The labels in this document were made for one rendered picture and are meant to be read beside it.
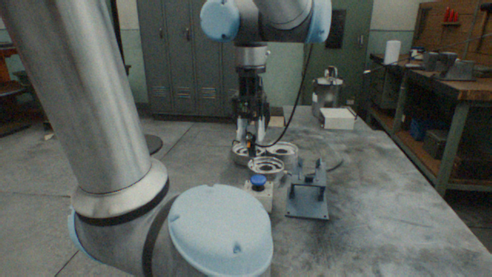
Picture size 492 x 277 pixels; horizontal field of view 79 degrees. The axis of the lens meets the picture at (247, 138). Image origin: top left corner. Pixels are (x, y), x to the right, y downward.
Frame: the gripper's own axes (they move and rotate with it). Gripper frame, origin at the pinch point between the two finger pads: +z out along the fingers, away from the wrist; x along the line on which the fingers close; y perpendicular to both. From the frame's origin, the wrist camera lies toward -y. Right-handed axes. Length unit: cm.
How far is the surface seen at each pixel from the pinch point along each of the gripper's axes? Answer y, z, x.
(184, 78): -276, 37, -126
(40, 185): -106, 93, -187
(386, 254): 20.4, 13.1, 30.2
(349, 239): 17.2, 13.1, 23.7
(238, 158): -12.5, 10.8, -5.9
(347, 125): -84, 22, 38
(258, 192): 9.4, 8.7, 3.3
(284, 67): -331, 27, -7
